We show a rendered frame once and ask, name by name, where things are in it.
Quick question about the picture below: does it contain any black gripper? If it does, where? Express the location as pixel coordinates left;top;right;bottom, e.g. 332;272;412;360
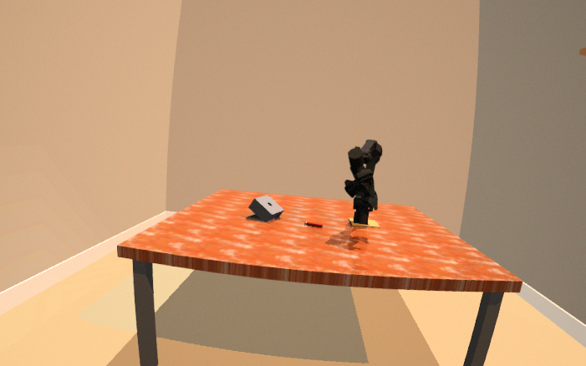
354;169;378;210

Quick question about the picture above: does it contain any grey square panel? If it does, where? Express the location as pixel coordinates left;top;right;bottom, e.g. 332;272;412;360
246;195;284;222

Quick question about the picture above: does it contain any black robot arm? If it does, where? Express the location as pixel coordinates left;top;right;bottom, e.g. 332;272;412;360
345;140;382;225

